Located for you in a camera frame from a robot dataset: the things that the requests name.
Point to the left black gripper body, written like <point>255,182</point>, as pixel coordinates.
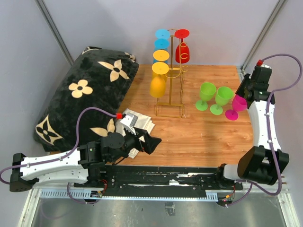
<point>132,141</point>

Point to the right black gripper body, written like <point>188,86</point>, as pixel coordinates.
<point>250,84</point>

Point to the magenta wine glass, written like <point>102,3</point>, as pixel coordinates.
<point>238,104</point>

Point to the green wine glass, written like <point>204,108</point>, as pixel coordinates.
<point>206,93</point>
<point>222,98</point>

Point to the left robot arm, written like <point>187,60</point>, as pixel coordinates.
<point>81,166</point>

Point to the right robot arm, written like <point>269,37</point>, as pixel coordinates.
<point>260,142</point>

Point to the front yellow wine glass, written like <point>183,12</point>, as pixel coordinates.
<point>158,82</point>

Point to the yellow wine glass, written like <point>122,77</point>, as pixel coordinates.
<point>161,56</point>
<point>158,82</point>

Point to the red wine glass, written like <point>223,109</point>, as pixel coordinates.
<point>182,50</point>

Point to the rear yellow wine glass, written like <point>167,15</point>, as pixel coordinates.
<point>161,56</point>

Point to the front blue wine glass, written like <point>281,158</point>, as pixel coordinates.
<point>162,44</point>

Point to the blue wine glass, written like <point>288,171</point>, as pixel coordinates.
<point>162,34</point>
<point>162,44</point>

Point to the rear blue wine glass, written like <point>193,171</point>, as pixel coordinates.
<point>162,34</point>

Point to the folded white cloth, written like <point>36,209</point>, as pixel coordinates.
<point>143,122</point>

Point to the black floral plush pillow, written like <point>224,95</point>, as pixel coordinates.
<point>84,105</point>

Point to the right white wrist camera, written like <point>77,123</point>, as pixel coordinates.
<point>261,74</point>

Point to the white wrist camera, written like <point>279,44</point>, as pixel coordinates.
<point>128,122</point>
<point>261,74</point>

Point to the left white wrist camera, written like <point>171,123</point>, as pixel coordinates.
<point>128,122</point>

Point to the gold wire glass rack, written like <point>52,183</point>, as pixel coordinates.
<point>171,103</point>

